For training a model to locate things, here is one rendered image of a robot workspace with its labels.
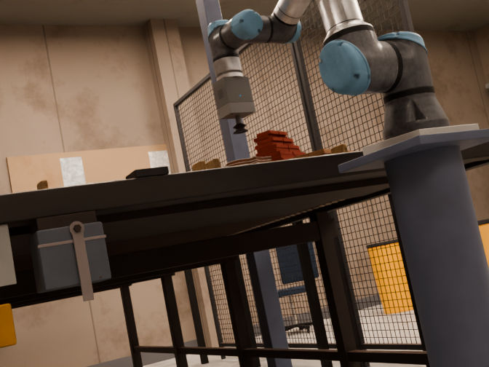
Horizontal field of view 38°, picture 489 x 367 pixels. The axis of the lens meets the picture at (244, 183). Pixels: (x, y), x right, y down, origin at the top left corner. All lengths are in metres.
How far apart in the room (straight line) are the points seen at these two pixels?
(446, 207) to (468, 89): 8.77
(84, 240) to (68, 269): 0.06
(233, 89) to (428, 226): 0.70
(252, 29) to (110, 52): 5.52
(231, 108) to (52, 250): 0.71
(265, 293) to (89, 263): 2.44
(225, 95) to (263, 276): 2.03
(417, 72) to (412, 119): 0.11
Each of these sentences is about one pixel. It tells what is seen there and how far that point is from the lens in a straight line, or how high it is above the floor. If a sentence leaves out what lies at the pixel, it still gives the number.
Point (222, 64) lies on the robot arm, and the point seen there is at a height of 1.24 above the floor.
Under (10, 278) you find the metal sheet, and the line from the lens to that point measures 1.47.
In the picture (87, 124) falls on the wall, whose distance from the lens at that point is 7.03.
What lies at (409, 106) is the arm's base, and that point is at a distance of 1.60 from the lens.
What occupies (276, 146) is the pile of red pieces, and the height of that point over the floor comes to 1.14.
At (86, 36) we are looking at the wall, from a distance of 7.35.
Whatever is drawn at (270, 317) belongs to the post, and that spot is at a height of 0.40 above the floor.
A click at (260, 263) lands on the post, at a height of 0.70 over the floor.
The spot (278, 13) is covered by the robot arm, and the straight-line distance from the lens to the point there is 1.97.
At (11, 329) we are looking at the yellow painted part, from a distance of 1.44.
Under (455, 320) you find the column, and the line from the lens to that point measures 1.57.
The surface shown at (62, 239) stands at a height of 0.80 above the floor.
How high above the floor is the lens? 0.67
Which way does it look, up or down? 7 degrees up
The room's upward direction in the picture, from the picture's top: 11 degrees counter-clockwise
